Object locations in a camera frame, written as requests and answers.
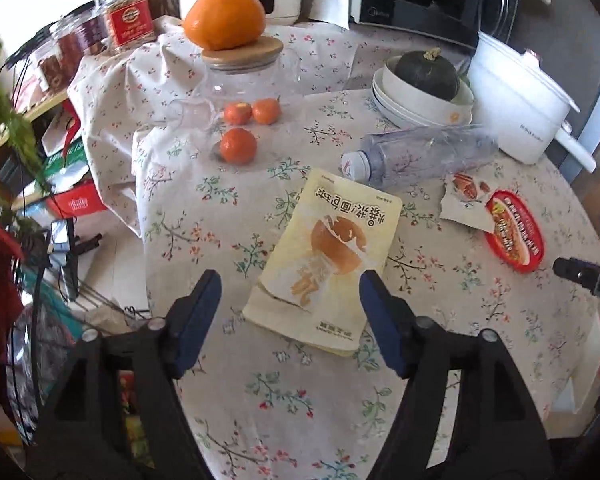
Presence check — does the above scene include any red instant noodle lid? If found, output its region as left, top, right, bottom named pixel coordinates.
left=486, top=190, right=545, bottom=274

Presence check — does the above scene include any torn nut snack wrapper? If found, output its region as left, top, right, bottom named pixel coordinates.
left=440, top=172, right=494, bottom=233

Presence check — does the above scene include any clear plastic water bottle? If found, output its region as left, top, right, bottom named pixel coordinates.
left=340, top=125, right=498, bottom=190

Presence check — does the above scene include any yellow bread package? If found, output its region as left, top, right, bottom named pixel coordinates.
left=242, top=168, right=403, bottom=356

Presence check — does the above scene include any white electric cooking pot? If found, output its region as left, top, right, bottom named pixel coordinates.
left=468, top=32, right=596, bottom=174

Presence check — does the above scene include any white ceramic bowl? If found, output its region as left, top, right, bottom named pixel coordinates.
left=381, top=54, right=476, bottom=126

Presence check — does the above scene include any dark green squash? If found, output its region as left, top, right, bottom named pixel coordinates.
left=394, top=48, right=460, bottom=101

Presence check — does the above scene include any white stacked plate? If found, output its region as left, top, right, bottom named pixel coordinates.
left=370, top=66, right=474, bottom=131

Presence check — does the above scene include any small tangerine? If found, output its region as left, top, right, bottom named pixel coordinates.
left=251, top=98, right=282, bottom=125
left=220, top=128, right=258, bottom=165
left=223, top=102, right=252, bottom=126

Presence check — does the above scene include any glass jar with wooden lid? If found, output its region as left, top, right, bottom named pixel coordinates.
left=194, top=35, right=301, bottom=127

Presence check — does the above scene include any red label glass jar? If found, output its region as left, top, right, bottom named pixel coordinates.
left=98, top=0, right=156, bottom=53

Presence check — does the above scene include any large orange fruit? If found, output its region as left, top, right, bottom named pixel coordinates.
left=182, top=0, right=266, bottom=51

